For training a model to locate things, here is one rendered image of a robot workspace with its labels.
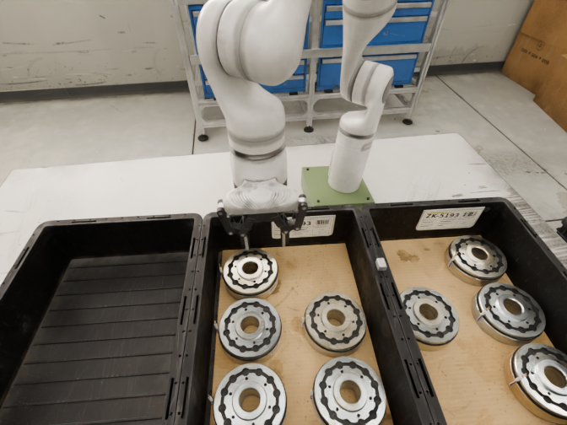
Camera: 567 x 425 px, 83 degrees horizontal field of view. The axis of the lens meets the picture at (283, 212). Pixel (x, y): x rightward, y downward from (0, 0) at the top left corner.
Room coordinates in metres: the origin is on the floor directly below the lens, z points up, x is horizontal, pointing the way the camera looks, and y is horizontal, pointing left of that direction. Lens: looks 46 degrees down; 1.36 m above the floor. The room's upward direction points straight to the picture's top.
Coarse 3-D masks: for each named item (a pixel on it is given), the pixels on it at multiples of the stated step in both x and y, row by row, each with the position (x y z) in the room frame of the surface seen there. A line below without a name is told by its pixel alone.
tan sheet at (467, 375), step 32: (416, 256) 0.39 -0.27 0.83; (448, 288) 0.32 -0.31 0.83; (480, 288) 0.32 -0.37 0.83; (448, 352) 0.20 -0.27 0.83; (480, 352) 0.20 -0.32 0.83; (448, 384) 0.15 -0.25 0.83; (480, 384) 0.15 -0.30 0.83; (448, 416) 0.11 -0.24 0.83; (480, 416) 0.11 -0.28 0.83; (512, 416) 0.11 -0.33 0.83
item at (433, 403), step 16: (368, 208) 0.43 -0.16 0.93; (384, 208) 0.43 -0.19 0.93; (400, 208) 0.43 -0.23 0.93; (512, 208) 0.43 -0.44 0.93; (368, 224) 0.39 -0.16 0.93; (528, 224) 0.39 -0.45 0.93; (384, 256) 0.32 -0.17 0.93; (544, 256) 0.32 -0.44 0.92; (384, 272) 0.29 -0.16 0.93; (560, 272) 0.29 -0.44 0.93; (400, 304) 0.23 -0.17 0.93; (400, 320) 0.20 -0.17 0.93; (416, 352) 0.16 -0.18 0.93; (416, 368) 0.14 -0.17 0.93; (432, 384) 0.12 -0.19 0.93; (432, 400) 0.10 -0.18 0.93; (432, 416) 0.09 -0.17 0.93
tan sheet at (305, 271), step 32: (224, 256) 0.39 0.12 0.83; (288, 256) 0.39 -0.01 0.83; (320, 256) 0.39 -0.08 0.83; (224, 288) 0.32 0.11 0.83; (288, 288) 0.32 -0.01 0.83; (320, 288) 0.32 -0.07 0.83; (352, 288) 0.32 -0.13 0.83; (288, 320) 0.25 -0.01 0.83; (224, 352) 0.20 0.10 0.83; (288, 352) 0.20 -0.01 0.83; (288, 384) 0.15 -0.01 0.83; (288, 416) 0.11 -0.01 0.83; (384, 416) 0.11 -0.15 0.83
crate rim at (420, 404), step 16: (320, 208) 0.43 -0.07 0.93; (336, 208) 0.43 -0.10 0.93; (352, 208) 0.43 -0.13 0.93; (208, 224) 0.39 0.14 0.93; (208, 240) 0.36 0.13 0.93; (368, 240) 0.35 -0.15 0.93; (368, 256) 0.32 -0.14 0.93; (384, 288) 0.26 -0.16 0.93; (192, 304) 0.23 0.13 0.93; (384, 304) 0.23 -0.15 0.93; (192, 320) 0.20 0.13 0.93; (192, 336) 0.18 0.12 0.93; (400, 336) 0.18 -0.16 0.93; (192, 352) 0.16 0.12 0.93; (400, 352) 0.16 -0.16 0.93; (192, 368) 0.14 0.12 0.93; (416, 384) 0.12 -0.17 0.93; (416, 400) 0.10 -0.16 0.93; (176, 416) 0.09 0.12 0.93
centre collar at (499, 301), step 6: (504, 294) 0.28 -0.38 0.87; (498, 300) 0.27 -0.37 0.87; (504, 300) 0.27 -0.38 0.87; (510, 300) 0.27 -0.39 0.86; (516, 300) 0.27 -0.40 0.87; (498, 306) 0.26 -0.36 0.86; (504, 306) 0.26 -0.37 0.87; (522, 306) 0.26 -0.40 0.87; (504, 312) 0.25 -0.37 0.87; (522, 312) 0.25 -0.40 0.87; (528, 312) 0.25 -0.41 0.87; (510, 318) 0.24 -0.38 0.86; (516, 318) 0.24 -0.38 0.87; (522, 318) 0.24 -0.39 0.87
